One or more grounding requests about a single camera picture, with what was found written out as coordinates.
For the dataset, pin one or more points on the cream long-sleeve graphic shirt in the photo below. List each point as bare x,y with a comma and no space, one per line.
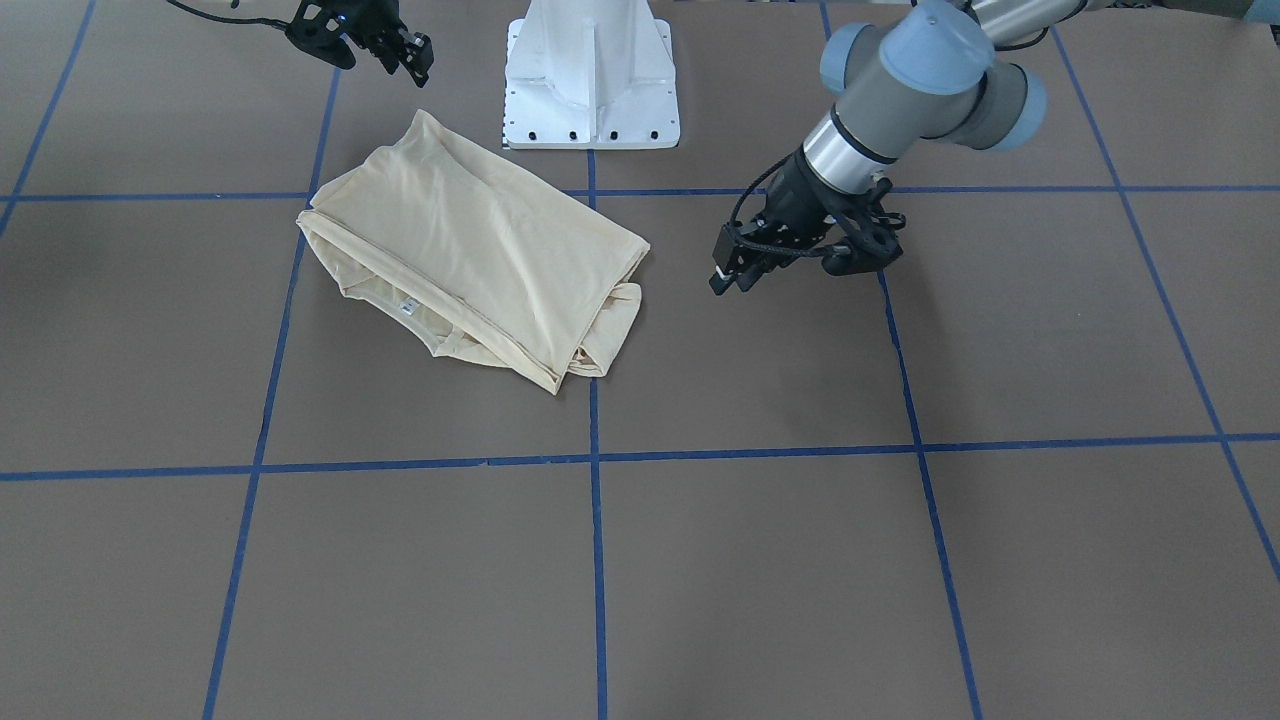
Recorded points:
478,258

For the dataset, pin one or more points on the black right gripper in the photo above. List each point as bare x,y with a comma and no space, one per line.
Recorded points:
372,22

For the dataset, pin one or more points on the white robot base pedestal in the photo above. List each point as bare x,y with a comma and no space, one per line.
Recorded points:
590,75

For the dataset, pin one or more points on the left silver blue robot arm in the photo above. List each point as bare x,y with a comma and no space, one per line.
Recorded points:
936,75

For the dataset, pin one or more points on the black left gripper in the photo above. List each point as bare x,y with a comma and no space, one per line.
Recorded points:
797,197

